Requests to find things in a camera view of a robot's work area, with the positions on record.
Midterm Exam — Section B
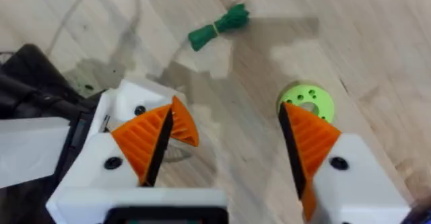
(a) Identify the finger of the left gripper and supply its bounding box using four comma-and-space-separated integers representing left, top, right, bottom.
89, 79, 200, 147

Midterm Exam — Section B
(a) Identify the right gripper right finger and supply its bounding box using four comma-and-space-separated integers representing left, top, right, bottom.
277, 102, 412, 224

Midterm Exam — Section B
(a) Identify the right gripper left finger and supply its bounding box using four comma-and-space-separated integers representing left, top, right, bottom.
53, 104, 174, 191

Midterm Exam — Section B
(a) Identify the black upright left wrist plate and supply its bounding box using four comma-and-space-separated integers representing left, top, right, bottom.
0, 44, 87, 120

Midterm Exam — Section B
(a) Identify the green disc with holes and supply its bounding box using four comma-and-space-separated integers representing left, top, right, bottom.
276, 81, 336, 124

